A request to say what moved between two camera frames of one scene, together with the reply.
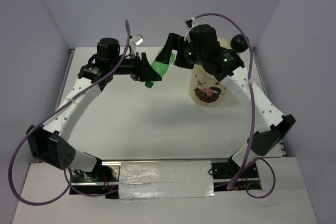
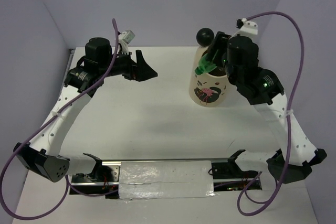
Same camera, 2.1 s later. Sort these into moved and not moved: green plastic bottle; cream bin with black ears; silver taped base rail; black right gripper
Moved: green plastic bottle; black right gripper
Not moved: silver taped base rail; cream bin with black ears
